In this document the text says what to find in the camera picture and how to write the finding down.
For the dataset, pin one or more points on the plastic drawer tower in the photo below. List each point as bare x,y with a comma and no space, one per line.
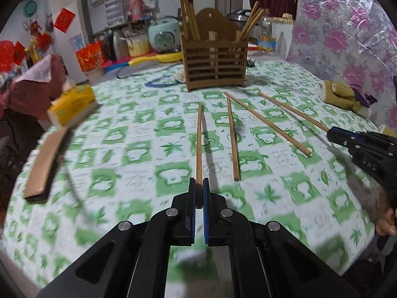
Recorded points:
112,9

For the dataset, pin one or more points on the red gift bag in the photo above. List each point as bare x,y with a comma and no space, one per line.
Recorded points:
90,56

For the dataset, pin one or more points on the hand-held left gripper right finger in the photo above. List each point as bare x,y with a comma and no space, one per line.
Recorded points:
206,214

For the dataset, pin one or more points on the yellow pot with lid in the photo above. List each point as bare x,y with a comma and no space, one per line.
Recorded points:
139,46

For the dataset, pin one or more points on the yellow stuffed toy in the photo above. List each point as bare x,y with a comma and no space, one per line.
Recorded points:
341,94

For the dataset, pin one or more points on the table with red cloth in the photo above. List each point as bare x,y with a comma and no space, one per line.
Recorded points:
34,90

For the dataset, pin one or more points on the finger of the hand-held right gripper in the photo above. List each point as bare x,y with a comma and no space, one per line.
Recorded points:
344,133
342,142

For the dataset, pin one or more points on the red diamond paper poster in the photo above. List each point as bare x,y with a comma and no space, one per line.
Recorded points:
64,19

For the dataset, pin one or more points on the green plastic basin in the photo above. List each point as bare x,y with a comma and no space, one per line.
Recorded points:
30,8

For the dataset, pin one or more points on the slender brown chopstick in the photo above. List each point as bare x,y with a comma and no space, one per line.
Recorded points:
233,139
199,149
183,15
196,30
266,122
251,15
246,33
294,111
189,21
256,20

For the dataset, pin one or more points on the white refrigerator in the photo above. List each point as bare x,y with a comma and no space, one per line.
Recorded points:
73,40

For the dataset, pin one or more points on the yellow electric frying pan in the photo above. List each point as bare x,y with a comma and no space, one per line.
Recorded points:
164,57

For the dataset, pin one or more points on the person's right hand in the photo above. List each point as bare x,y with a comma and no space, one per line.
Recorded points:
387,222

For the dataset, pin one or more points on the yellow tissue packet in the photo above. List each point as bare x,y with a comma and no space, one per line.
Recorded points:
73,105

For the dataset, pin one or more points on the wooden chopstick holder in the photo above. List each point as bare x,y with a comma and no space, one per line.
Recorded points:
214,65

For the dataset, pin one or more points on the beige waste bin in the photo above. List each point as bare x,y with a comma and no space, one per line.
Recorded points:
94,74

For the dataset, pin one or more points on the yellow label plastic bottle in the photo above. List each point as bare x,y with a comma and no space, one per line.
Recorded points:
266,37

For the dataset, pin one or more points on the stainless steel kettle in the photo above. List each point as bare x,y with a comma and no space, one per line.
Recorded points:
114,46

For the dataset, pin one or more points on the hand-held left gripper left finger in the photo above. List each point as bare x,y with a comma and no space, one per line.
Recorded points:
192,214

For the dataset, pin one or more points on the silver black pressure cooker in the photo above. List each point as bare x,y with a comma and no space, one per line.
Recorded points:
243,17

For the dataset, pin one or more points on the pink thermos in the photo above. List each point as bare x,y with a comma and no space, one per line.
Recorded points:
135,8

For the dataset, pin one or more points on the blue rubber band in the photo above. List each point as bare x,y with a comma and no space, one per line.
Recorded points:
161,83

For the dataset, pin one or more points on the brown flat cardboard box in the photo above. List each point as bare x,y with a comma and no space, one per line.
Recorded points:
46,167

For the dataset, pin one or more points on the mint green rice cooker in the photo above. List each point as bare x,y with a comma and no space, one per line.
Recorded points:
164,35

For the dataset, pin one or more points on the red paper decorations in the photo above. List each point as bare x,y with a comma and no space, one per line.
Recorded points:
12,54

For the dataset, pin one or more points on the floral foil wall sheet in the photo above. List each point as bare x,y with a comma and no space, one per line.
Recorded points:
341,37

